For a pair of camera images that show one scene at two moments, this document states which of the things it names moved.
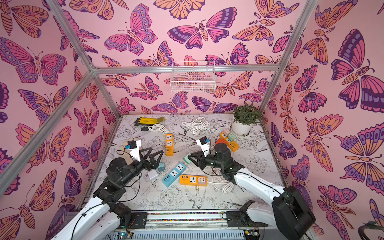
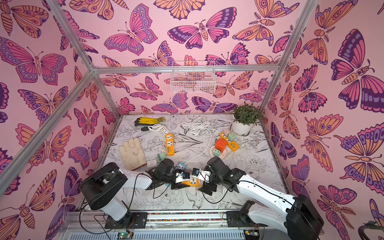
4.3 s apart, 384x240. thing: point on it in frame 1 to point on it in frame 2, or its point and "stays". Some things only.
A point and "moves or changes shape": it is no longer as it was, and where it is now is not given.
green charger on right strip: [231, 137] stays
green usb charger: [186, 159] moves or changes shape
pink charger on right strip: [226, 132] stays
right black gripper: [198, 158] to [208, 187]
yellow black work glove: [145, 121] stays
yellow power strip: [169, 143] stays
